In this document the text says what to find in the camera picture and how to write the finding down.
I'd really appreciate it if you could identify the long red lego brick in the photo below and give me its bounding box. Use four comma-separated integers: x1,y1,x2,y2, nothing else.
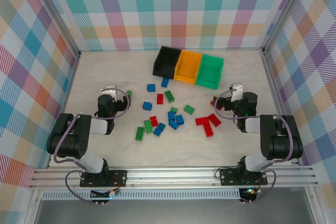
202,119,214,138

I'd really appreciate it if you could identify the green plastic bin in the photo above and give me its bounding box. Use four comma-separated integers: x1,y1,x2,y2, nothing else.
195,54,225,90

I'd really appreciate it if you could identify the orange plastic bin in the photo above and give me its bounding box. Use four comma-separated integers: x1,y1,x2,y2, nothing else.
174,50,203,85

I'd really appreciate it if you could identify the black plastic bin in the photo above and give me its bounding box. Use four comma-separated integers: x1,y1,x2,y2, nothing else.
152,46,182,80

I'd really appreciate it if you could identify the small black electronics board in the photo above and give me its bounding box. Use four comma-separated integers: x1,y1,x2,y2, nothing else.
90,189,121,199
240,187,257,198

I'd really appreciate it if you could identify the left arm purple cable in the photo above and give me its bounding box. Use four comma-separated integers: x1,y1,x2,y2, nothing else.
54,89,131,205

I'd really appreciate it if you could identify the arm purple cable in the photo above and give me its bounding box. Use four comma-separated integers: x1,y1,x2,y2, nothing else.
214,89,293,205
54,89,131,205

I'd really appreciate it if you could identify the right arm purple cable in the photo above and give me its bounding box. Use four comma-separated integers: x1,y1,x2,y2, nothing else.
214,89,293,205

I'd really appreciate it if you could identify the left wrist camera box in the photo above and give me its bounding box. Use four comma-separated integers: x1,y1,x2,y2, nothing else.
101,85,118,101

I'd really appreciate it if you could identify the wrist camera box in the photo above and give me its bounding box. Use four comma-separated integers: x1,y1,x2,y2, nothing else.
229,83,244,103
101,85,118,101

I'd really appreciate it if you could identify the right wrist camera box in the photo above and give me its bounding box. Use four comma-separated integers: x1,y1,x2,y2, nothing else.
229,83,244,103

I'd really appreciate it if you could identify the aluminium side rail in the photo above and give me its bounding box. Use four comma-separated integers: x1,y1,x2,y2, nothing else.
261,48,302,168
46,52,82,169

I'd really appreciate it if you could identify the thin aluminium frame rail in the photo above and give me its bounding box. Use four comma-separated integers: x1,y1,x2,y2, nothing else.
78,47,266,53

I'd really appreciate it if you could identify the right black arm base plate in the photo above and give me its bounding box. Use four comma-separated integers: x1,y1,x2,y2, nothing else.
219,168,268,186

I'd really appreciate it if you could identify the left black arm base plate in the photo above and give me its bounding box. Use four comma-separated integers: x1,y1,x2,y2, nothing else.
80,170,128,188

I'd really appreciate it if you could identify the aluminium mounting rail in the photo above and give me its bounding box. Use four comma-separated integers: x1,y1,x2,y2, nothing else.
28,165,319,189

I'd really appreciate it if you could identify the white slotted cable duct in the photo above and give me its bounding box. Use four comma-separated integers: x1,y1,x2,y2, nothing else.
41,188,242,200

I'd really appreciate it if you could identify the aluminium frame post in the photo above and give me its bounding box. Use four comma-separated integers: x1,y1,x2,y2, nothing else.
31,0,81,58
261,0,313,56

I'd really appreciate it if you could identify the aluminium frame leg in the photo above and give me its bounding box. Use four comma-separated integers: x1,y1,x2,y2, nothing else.
25,188,41,224
306,187,323,224

